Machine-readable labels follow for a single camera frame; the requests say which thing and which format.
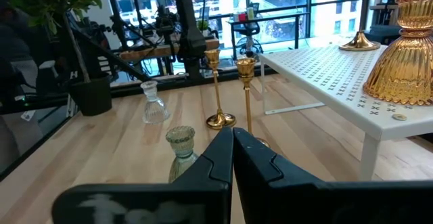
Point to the red cup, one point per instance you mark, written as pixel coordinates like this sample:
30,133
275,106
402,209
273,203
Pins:
242,17

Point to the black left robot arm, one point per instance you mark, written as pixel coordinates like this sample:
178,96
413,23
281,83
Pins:
193,44

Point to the black tripod equipment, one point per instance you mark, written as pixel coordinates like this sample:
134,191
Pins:
165,22

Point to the pale green cup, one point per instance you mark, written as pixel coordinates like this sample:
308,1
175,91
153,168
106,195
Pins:
250,13

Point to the medium gold candlestick holder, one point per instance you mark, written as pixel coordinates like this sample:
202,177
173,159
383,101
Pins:
220,120
246,70

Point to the small green desk plant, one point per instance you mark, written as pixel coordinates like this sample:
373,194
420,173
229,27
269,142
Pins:
203,25

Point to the clear ribbed glass candle holder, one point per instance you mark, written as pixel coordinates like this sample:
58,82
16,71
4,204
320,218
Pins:
155,110

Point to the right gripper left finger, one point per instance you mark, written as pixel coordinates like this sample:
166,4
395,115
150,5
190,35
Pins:
189,197

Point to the black plant pot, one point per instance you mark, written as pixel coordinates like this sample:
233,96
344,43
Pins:
91,97

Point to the tall gold candlestick holder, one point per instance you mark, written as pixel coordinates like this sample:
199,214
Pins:
359,44

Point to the white perforated metal shelf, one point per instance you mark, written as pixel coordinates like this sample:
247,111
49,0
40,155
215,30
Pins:
338,78

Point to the black office chair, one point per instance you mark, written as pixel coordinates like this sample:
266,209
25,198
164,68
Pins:
249,31

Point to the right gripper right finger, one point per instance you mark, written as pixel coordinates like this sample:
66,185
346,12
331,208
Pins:
287,200

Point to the amber ribbed glass candle holder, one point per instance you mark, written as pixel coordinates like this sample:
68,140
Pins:
402,68

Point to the green ribbed glass candle holder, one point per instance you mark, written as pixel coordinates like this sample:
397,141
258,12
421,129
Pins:
181,139

